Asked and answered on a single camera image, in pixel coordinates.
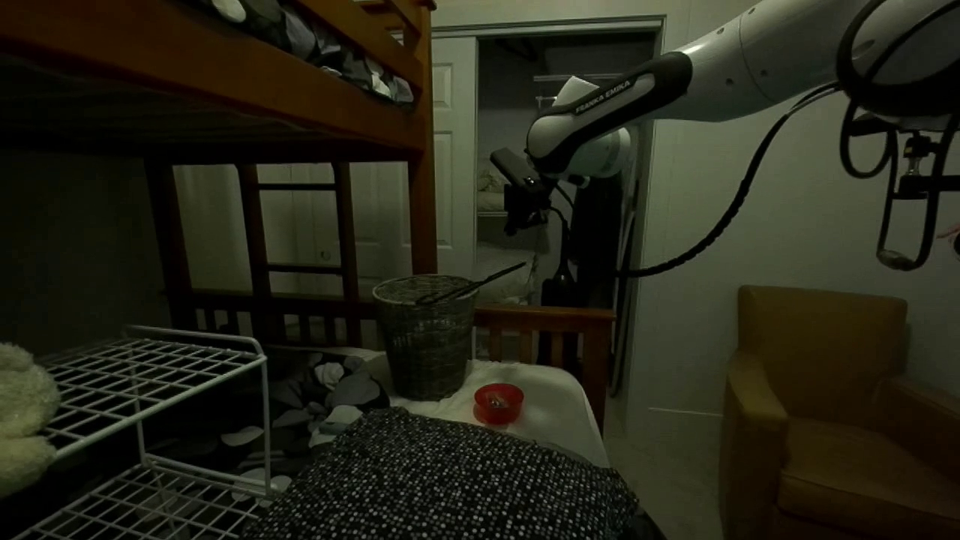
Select black hanger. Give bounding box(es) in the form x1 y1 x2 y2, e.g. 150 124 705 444
418 259 530 308

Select white plush toy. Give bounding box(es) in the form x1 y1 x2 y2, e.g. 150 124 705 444
0 343 62 501

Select dark hanging garment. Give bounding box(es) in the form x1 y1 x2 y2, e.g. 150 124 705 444
559 172 631 308

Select white door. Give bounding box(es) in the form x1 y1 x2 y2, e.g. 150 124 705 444
429 34 482 281

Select brown armchair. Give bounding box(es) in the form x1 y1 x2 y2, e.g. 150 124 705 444
716 281 960 540

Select wooden bunk bed frame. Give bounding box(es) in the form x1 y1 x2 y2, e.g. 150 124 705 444
0 0 619 433

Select dark mesh basket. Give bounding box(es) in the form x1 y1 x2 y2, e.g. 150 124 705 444
369 273 480 401

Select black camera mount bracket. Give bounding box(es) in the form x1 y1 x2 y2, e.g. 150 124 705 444
838 98 960 273

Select dotted bedding of top bunk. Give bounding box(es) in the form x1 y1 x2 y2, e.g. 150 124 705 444
203 0 421 107

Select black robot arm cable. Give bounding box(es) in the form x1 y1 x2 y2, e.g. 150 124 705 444
544 0 960 281

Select black fabric with small dots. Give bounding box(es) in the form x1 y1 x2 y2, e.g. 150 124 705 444
244 401 663 540

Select white bed sheet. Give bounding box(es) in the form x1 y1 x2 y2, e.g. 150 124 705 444
343 343 613 472

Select white wire rack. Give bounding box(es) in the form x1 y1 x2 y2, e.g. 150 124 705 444
13 323 275 540

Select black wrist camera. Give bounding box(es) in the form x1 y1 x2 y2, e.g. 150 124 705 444
487 145 553 196

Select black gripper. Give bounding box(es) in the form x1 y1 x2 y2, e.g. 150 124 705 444
501 178 549 239

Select small red bowl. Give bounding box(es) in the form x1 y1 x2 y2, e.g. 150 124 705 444
471 382 528 430

